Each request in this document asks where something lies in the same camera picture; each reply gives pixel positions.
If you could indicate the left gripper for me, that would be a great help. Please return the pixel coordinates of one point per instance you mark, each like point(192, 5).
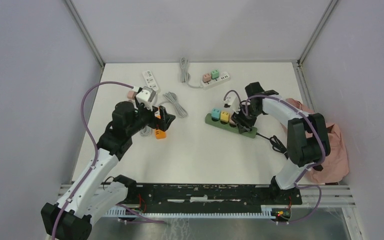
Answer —
point(162, 124)

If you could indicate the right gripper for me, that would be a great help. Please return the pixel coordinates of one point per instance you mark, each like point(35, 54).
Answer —
point(239, 118)

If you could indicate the green power strip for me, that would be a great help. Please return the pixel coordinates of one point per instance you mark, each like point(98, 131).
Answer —
point(229, 127)

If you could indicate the orange power strip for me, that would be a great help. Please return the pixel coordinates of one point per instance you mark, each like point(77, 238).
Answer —
point(159, 134)

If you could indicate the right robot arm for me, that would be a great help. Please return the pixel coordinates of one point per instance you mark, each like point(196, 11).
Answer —
point(307, 136)

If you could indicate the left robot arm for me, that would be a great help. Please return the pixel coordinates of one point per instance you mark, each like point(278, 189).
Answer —
point(75, 213)

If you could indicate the yellow USB adapter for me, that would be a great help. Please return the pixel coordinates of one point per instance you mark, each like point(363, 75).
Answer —
point(225, 116)

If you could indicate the teal USB adapter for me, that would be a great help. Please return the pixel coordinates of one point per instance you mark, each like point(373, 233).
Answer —
point(215, 114)

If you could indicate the green adapter on far strip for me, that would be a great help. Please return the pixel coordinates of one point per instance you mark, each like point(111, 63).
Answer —
point(214, 74)

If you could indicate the pink cloth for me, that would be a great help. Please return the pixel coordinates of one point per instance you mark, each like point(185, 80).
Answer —
point(336, 164)

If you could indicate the grey near strip cable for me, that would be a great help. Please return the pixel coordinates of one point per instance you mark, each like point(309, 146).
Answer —
point(145, 132)

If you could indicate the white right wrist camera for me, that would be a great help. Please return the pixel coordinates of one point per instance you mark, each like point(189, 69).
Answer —
point(232, 103)

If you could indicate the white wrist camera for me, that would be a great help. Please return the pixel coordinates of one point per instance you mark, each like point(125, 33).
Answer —
point(145, 97)
point(232, 103)

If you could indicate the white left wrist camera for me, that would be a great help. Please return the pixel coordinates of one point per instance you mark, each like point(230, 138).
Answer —
point(145, 97)

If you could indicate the black mounting base plate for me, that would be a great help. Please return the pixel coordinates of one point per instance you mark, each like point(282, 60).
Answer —
point(174, 198)

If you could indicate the white slotted cable duct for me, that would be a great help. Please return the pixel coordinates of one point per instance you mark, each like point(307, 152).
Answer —
point(120, 212)

